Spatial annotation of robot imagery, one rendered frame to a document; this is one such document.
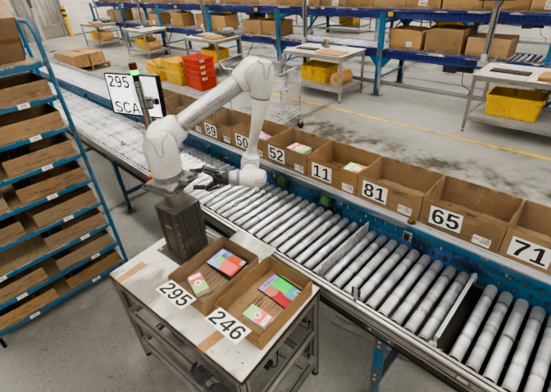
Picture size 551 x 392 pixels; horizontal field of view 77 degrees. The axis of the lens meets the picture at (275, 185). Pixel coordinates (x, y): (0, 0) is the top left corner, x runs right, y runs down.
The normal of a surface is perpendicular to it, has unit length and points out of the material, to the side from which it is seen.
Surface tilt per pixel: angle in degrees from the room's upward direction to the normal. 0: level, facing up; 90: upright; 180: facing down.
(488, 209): 89
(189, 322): 0
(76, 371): 0
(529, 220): 90
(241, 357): 0
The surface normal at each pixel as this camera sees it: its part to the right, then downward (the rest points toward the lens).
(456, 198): -0.69, 0.41
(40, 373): -0.07, -0.84
